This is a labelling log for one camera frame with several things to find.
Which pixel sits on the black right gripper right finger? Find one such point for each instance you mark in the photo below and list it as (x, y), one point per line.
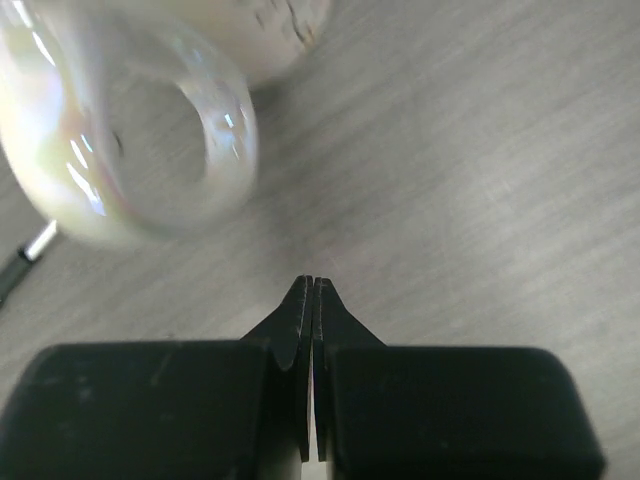
(442, 412)

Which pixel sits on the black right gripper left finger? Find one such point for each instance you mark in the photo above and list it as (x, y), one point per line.
(207, 409)

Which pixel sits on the white mug orange inside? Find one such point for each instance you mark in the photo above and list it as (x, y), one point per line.
(129, 122)

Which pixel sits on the black wire book stand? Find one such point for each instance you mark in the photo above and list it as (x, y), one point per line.
(17, 268)

